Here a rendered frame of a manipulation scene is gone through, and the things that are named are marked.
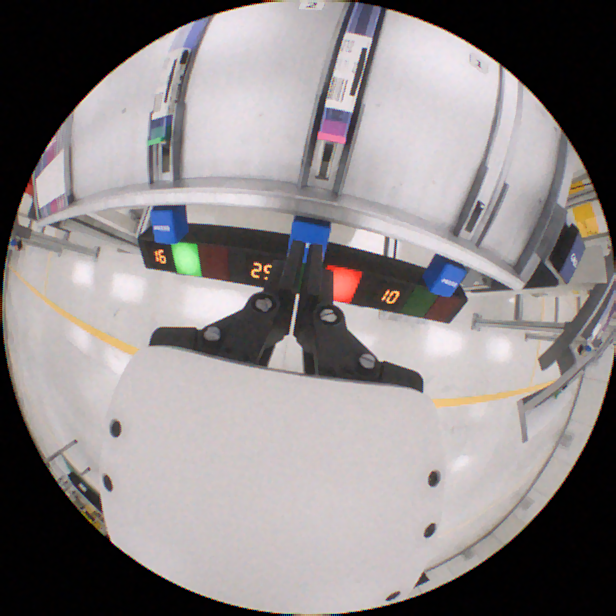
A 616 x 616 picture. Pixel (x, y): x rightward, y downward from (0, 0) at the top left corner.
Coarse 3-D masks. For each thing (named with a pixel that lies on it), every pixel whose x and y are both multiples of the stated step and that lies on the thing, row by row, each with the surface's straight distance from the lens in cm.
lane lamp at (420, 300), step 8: (416, 288) 20; (424, 288) 21; (416, 296) 21; (424, 296) 21; (432, 296) 22; (408, 304) 21; (416, 304) 22; (424, 304) 22; (400, 312) 22; (408, 312) 22; (416, 312) 22; (424, 312) 23
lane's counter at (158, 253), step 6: (150, 246) 23; (156, 246) 23; (162, 246) 22; (150, 252) 24; (156, 252) 23; (162, 252) 22; (168, 252) 22; (150, 258) 24; (156, 258) 24; (162, 258) 23; (168, 258) 22; (156, 264) 24; (162, 264) 23; (168, 264) 23
